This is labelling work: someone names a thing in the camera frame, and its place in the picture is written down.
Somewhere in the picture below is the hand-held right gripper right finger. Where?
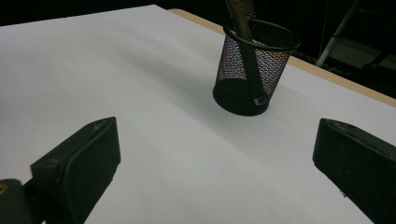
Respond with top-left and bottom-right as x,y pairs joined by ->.
312,118 -> 396,224

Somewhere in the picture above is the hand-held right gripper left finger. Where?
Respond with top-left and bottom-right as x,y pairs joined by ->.
30,116 -> 122,224

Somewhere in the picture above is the metal stand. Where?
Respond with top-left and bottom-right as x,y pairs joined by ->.
314,0 -> 362,68

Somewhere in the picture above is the dark brown comb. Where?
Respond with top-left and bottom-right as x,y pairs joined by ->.
224,0 -> 269,106

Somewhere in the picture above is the black mesh pen holder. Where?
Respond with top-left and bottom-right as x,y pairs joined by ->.
212,19 -> 302,118

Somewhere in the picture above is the grey stand base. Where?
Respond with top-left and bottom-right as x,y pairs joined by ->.
328,36 -> 396,71

